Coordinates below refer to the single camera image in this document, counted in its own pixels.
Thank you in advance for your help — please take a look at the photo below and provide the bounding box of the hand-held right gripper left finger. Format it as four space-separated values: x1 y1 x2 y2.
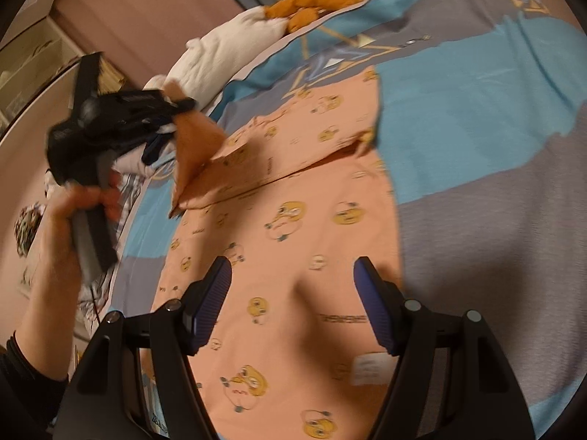
55 256 233 440

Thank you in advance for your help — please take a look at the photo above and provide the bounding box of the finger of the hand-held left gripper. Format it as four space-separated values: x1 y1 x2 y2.
155 91 199 118
141 129 178 166

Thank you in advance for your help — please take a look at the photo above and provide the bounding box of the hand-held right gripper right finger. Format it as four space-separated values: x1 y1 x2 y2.
354 256 536 440

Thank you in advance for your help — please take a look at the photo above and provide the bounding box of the pink garment yellow cartoon print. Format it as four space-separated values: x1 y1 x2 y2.
150 66 405 440

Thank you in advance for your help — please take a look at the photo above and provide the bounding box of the person's left hand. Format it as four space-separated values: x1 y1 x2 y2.
17 170 123 364

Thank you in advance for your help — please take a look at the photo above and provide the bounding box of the plaid blanket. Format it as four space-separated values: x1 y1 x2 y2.
110 174 145 241

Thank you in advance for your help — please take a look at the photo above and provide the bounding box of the white wardrobe shelf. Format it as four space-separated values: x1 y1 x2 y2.
0 13 90 127

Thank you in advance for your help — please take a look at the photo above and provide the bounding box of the patterned cloth bundle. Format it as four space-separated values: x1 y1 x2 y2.
13 202 47 258

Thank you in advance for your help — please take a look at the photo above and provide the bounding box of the blue grey printed bed quilt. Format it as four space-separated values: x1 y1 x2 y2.
103 0 587 440

